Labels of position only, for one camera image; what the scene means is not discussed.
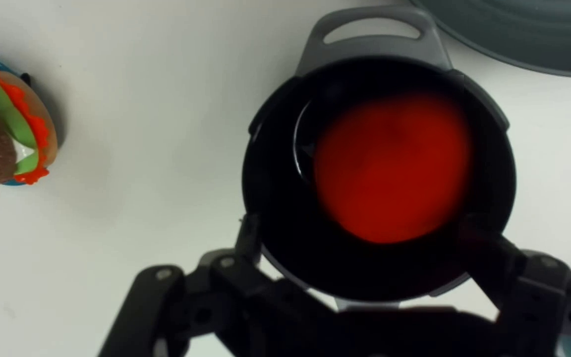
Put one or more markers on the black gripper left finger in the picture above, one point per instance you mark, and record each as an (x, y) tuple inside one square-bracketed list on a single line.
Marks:
[(226, 297)]

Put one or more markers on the red round toy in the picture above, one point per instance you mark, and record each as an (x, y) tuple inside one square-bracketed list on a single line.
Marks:
[(394, 170)]

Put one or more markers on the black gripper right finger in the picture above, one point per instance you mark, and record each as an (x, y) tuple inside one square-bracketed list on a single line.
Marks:
[(531, 293)]

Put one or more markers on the toy hamburger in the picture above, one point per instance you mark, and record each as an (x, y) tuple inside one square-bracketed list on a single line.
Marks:
[(27, 140)]

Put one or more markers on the small black pot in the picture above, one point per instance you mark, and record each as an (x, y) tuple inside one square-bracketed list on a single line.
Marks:
[(356, 57)]

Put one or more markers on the grey plate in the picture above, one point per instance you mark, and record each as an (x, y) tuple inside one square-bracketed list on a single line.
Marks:
[(533, 35)]

